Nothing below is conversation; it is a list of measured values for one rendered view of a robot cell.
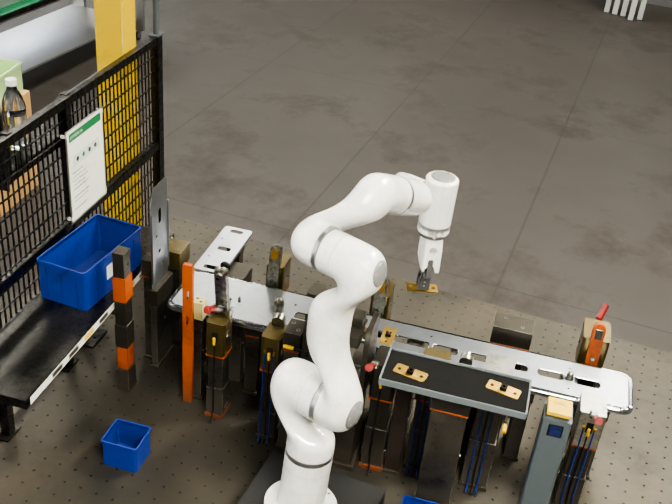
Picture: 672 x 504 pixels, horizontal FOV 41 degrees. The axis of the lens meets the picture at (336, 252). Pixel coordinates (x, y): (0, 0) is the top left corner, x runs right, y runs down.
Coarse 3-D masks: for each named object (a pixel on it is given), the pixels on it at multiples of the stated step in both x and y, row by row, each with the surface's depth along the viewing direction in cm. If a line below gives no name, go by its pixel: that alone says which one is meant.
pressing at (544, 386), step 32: (256, 288) 283; (256, 320) 269; (288, 320) 271; (384, 320) 275; (416, 352) 263; (480, 352) 265; (512, 352) 267; (544, 384) 255; (576, 384) 256; (608, 384) 258
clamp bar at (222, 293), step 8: (224, 264) 254; (216, 272) 252; (224, 272) 251; (216, 280) 254; (224, 280) 253; (216, 288) 256; (224, 288) 255; (216, 296) 258; (224, 296) 257; (216, 304) 260; (224, 304) 259; (216, 312) 262
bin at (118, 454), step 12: (120, 420) 259; (108, 432) 254; (120, 432) 261; (132, 432) 260; (144, 432) 258; (108, 444) 251; (120, 444) 263; (132, 444) 262; (144, 444) 255; (108, 456) 254; (120, 456) 252; (132, 456) 251; (144, 456) 257; (120, 468) 255; (132, 468) 253
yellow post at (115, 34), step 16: (96, 0) 288; (112, 0) 287; (128, 0) 290; (96, 16) 291; (112, 16) 289; (128, 16) 293; (96, 32) 294; (112, 32) 292; (128, 32) 295; (96, 48) 297; (112, 48) 295; (128, 48) 298; (112, 96) 304; (112, 112) 307; (112, 128) 310; (128, 128) 310; (128, 144) 313; (128, 160) 316; (112, 176) 320; (112, 208) 327; (128, 208) 325
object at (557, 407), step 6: (552, 402) 224; (558, 402) 224; (564, 402) 224; (570, 402) 224; (552, 408) 222; (558, 408) 222; (564, 408) 222; (570, 408) 223; (552, 414) 221; (558, 414) 221; (564, 414) 220; (570, 414) 221
